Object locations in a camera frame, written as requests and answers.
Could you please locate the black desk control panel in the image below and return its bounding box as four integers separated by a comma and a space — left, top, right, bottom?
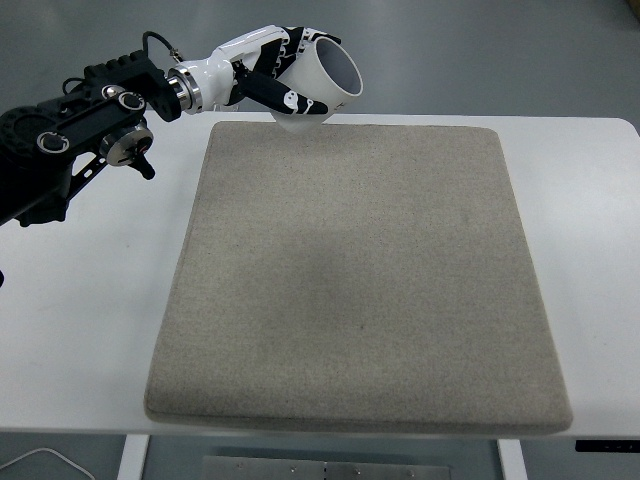
575, 439, 640, 453

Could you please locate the clear acrylic stand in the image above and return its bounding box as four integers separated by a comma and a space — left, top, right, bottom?
211, 96, 243, 112

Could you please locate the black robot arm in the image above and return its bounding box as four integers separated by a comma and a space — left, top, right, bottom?
1, 25, 341, 227

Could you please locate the white right table leg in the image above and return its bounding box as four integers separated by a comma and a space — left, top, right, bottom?
497, 439, 528, 480

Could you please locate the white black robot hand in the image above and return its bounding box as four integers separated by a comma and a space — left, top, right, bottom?
175, 25, 342, 115

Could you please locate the white cup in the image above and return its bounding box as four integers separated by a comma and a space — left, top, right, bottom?
271, 37, 363, 134

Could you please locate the beige fabric mat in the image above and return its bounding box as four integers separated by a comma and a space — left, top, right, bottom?
144, 121, 573, 435

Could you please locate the white cable on floor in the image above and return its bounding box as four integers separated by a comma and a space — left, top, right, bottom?
0, 446, 94, 480

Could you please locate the white table leg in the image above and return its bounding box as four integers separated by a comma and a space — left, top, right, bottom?
497, 439, 528, 480
116, 434, 150, 480

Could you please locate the white left table leg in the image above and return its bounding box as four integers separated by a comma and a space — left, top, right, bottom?
116, 434, 150, 480

